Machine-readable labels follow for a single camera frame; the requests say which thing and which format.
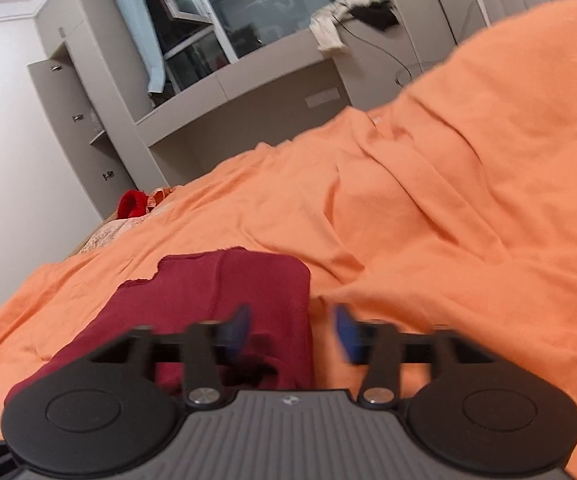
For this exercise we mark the grey built-in cabinet unit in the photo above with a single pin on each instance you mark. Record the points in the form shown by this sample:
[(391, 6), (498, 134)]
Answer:
[(248, 85)]

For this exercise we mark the white cloth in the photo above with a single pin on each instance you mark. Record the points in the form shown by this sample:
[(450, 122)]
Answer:
[(328, 25)]

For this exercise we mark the window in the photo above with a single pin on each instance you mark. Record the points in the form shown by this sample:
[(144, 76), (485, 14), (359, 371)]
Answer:
[(248, 10)]

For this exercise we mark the white wall socket plate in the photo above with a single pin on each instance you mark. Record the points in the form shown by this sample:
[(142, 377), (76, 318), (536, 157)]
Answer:
[(323, 97)]

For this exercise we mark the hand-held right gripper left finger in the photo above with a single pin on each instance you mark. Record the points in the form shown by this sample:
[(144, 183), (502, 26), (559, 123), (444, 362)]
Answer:
[(241, 331)]

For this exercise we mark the dark red shirt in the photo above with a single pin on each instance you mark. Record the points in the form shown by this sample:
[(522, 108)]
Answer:
[(193, 300)]

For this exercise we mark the red knit hat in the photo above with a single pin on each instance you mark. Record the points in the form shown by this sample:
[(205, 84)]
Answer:
[(132, 205)]

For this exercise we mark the floral pillow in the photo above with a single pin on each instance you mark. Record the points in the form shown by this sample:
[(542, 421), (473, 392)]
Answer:
[(111, 235)]

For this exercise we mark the black cloth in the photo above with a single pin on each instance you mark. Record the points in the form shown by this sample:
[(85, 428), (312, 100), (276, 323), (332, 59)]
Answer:
[(376, 14)]

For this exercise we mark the orange bed sheet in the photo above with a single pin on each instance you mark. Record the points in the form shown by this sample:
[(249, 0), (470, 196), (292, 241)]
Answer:
[(418, 185)]

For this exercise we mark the orange frilled pillow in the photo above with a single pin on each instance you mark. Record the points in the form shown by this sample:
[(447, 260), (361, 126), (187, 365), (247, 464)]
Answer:
[(159, 197)]

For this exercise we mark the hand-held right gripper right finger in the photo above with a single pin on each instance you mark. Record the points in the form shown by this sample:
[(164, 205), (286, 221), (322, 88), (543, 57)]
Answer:
[(346, 336)]

